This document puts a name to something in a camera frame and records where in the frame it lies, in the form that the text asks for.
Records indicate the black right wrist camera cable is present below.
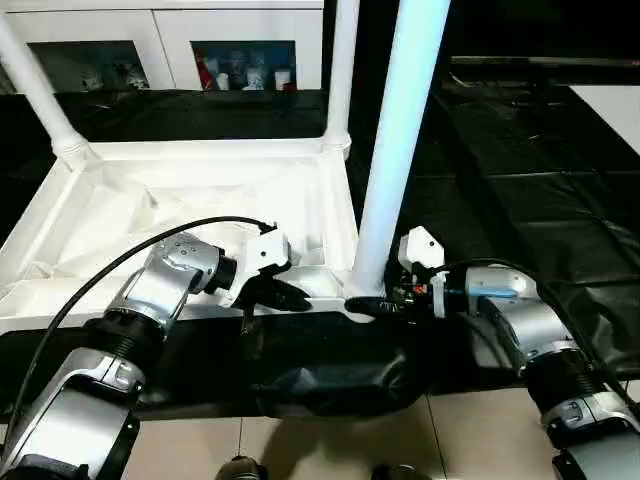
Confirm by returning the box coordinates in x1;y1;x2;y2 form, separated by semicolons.
427;257;640;416

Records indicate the black metal rail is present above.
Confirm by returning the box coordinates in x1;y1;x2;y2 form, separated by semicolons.
449;54;640;66

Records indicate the red bottle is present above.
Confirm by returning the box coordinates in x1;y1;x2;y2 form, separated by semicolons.
197;49;214;91

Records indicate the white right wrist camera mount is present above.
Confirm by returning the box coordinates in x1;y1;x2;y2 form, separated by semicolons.
397;225;447;319

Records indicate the black mat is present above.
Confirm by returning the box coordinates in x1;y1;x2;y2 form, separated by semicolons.
0;84;640;419

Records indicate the white sideboard cabinet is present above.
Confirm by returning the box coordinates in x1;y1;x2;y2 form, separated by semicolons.
0;0;326;94

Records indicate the white plastic table top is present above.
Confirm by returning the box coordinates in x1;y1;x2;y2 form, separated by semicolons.
0;134;389;334

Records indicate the black white patterned figurine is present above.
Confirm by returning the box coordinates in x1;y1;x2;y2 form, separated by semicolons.
117;62;150;90

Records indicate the white printed jar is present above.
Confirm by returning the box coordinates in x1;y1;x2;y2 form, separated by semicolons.
243;62;265;93

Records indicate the white flat board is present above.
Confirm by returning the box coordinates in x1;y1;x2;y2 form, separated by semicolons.
569;84;640;151

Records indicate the white plastic table leg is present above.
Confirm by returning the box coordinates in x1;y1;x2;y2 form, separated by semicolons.
0;12;96;171
319;0;362;151
343;0;454;301

